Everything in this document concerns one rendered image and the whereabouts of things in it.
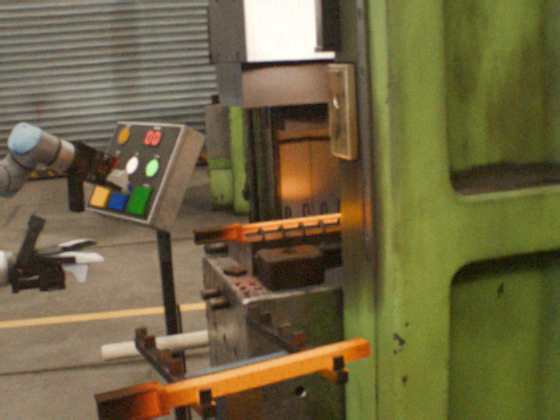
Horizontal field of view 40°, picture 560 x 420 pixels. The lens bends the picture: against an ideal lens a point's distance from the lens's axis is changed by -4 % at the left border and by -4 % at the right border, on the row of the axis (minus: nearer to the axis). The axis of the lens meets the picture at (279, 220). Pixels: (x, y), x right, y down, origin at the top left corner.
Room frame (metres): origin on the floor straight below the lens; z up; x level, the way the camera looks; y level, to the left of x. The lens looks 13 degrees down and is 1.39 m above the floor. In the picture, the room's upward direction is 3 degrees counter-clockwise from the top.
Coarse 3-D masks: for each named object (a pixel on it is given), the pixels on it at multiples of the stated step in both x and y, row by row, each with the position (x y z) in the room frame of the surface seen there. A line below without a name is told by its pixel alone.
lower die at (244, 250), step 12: (276, 228) 1.70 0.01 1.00; (288, 228) 1.70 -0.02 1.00; (300, 228) 1.71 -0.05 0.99; (312, 228) 1.71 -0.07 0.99; (336, 228) 1.70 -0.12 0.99; (252, 240) 1.63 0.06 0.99; (276, 240) 1.64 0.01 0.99; (288, 240) 1.65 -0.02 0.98; (300, 240) 1.66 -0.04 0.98; (312, 240) 1.67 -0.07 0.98; (336, 240) 1.68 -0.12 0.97; (240, 252) 1.71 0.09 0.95; (252, 252) 1.62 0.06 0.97; (240, 264) 1.72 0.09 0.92; (252, 264) 1.62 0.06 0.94; (324, 264) 1.67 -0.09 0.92; (336, 264) 1.68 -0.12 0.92
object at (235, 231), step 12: (324, 216) 1.76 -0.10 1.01; (336, 216) 1.75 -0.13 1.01; (204, 228) 1.68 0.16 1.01; (216, 228) 1.67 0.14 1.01; (228, 228) 1.67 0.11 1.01; (240, 228) 1.67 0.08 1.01; (252, 228) 1.69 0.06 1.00; (264, 228) 1.70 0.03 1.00; (204, 240) 1.67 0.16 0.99; (216, 240) 1.67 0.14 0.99; (228, 240) 1.67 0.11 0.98; (240, 240) 1.67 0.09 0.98
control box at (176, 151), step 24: (120, 144) 2.27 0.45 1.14; (144, 144) 2.18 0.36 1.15; (168, 144) 2.10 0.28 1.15; (192, 144) 2.11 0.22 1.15; (120, 168) 2.21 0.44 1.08; (144, 168) 2.13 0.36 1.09; (168, 168) 2.05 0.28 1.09; (192, 168) 2.10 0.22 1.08; (168, 192) 2.05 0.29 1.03; (120, 216) 2.10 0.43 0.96; (144, 216) 2.02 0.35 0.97; (168, 216) 2.04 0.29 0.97
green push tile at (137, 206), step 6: (138, 186) 2.10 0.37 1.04; (138, 192) 2.08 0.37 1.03; (144, 192) 2.06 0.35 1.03; (150, 192) 2.05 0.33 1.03; (132, 198) 2.09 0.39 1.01; (138, 198) 2.07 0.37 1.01; (144, 198) 2.05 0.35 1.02; (132, 204) 2.08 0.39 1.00; (138, 204) 2.06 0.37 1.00; (144, 204) 2.04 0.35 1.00; (132, 210) 2.06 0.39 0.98; (138, 210) 2.04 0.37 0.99; (144, 210) 2.03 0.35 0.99
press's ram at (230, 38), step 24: (216, 0) 1.80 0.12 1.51; (240, 0) 1.60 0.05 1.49; (264, 0) 1.59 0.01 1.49; (288, 0) 1.60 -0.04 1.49; (312, 0) 1.62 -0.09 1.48; (216, 24) 1.80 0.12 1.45; (240, 24) 1.61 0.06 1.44; (264, 24) 1.59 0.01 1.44; (288, 24) 1.60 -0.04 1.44; (312, 24) 1.62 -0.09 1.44; (216, 48) 1.81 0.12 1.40; (240, 48) 1.62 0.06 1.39; (264, 48) 1.59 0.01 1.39; (288, 48) 1.60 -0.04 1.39; (312, 48) 1.62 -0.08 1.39
